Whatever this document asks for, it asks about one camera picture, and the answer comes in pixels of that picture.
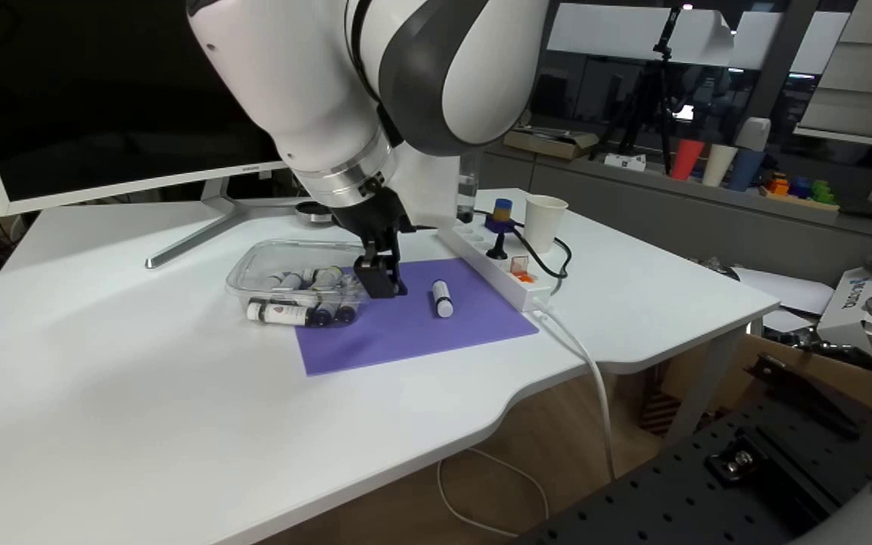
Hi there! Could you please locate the red cup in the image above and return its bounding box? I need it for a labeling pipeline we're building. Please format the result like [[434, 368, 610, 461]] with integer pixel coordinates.
[[670, 137, 709, 185]]

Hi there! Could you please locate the small white cup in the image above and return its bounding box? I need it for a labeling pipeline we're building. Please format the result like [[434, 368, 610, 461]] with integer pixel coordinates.
[[736, 114, 775, 156]]

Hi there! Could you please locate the purple mat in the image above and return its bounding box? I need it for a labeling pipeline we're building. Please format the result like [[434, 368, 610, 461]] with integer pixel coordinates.
[[294, 256, 543, 379]]

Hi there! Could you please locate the black power cable with plug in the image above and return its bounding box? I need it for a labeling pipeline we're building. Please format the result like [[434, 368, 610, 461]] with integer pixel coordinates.
[[461, 194, 576, 286]]

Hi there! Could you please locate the small white cylinder bottle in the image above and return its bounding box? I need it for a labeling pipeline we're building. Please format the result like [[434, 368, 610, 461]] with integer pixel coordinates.
[[426, 280, 456, 324]]

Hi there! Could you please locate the white paper cup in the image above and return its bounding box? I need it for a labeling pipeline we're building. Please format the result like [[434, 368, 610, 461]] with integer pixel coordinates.
[[521, 191, 573, 256]]

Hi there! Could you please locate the white framed monitor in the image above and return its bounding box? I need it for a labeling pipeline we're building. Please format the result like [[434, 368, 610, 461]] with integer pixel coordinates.
[[0, 0, 294, 274]]

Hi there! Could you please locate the white cylinder with dark ends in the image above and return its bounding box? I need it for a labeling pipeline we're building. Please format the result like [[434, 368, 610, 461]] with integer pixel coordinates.
[[244, 298, 311, 329]]

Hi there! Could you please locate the small dark cylinder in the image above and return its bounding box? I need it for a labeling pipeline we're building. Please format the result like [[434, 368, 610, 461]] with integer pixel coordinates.
[[305, 299, 364, 329]]

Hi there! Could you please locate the black tripod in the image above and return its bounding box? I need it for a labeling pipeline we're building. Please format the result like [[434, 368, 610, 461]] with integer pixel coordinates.
[[597, 0, 703, 176]]

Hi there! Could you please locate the white power strip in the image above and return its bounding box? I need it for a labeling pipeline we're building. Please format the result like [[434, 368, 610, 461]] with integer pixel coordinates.
[[434, 214, 559, 316]]

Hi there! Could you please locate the white cable loop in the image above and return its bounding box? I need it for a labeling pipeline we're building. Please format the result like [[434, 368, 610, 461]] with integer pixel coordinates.
[[434, 444, 554, 543]]

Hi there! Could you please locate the clear plastic container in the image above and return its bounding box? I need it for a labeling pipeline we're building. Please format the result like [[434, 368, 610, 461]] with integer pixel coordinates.
[[224, 239, 368, 329]]

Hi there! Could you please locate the white power strip cable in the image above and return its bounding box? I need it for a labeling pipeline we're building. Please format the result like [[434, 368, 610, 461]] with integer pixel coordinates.
[[531, 299, 624, 485]]

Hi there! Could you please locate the beige cup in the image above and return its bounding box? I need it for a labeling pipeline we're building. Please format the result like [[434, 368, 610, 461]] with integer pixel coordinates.
[[703, 143, 739, 191]]

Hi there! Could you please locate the black mounting board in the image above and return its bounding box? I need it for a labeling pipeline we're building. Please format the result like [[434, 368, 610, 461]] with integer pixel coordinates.
[[514, 357, 872, 545]]

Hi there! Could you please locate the grey table leg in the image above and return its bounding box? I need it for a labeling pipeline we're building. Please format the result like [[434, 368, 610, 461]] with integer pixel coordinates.
[[657, 326, 751, 449]]

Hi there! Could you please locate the clear plastic container lid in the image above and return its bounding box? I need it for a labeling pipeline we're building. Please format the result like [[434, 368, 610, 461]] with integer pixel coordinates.
[[224, 239, 368, 298]]

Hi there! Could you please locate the small round black object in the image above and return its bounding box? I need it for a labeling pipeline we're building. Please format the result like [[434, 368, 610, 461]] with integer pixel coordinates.
[[294, 198, 341, 228]]

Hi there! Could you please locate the blue cup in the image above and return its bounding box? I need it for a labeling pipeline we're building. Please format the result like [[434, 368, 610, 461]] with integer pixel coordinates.
[[728, 145, 769, 194]]

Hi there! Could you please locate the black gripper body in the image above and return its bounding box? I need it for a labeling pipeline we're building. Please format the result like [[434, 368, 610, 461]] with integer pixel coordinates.
[[325, 180, 420, 267]]

